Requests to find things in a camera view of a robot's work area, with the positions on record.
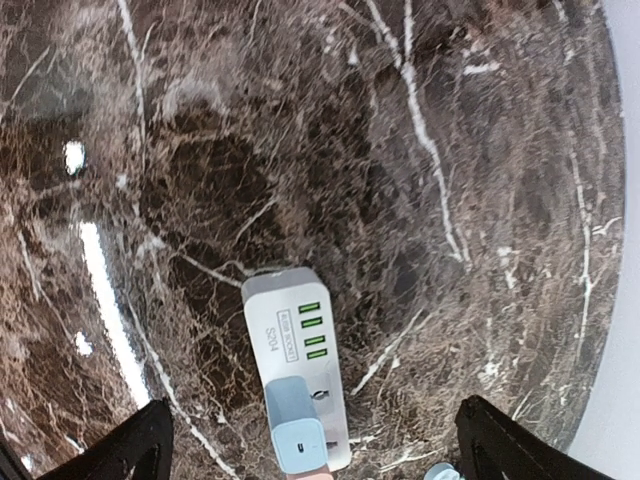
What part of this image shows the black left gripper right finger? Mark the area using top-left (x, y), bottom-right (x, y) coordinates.
top-left (455, 395), bottom-right (608, 480)

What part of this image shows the pink charger plug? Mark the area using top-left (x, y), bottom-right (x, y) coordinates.
top-left (285, 465), bottom-right (334, 480)

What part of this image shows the light blue charger plug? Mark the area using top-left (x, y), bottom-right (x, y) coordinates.
top-left (264, 376), bottom-right (328, 475)

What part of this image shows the white power strip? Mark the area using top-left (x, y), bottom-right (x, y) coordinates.
top-left (241, 267), bottom-right (351, 476)

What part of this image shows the light blue power strip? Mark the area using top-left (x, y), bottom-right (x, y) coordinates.
top-left (423, 462), bottom-right (464, 480)

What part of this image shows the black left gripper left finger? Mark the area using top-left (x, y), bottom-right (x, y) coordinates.
top-left (42, 399), bottom-right (174, 480)

